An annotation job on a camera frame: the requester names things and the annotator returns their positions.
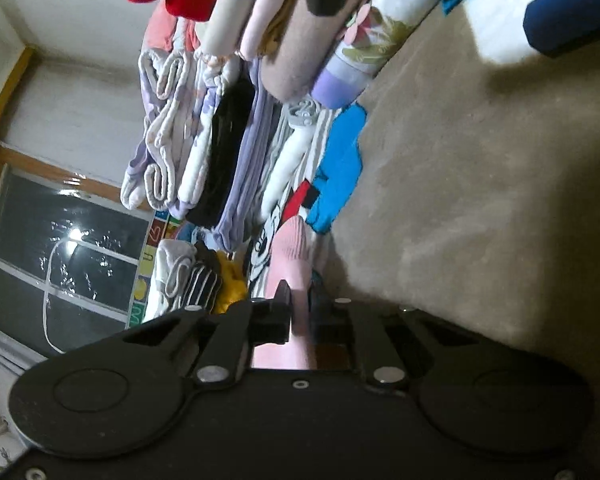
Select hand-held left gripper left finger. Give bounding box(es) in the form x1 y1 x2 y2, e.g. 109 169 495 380
122 280 293 392

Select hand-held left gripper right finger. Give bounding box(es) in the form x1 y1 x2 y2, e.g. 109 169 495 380
310 285 481 388

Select pink pants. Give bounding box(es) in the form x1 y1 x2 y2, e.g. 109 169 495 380
252 215 317 372

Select yellow folded garment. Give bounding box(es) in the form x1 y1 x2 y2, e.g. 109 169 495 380
212 250 249 316

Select colourful foam mat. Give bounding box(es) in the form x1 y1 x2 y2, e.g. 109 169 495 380
129 210 181 330

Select white floral folded garment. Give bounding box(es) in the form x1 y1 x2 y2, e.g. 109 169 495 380
177 57 241 207

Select cartoon printed blanket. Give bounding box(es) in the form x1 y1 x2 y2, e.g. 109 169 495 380
247 0 600 361

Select window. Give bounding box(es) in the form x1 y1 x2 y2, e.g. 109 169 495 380
0 160 153 361

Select white lavender folded garment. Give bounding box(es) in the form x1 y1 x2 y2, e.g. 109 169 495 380
120 47 206 211

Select taupe folded garment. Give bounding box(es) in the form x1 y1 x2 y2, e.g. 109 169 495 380
260 0 396 103

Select floral lavender folded garment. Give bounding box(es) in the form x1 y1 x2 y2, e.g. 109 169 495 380
310 0 476 111

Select grey curtain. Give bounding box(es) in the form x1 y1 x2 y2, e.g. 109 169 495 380
0 317 48 377

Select cream folded garment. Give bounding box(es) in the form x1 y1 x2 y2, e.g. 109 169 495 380
200 0 281 61

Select pale pink folded garment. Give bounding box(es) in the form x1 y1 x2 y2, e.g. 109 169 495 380
239 0 311 61

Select wooden window frame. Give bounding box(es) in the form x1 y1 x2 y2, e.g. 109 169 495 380
0 46 156 241

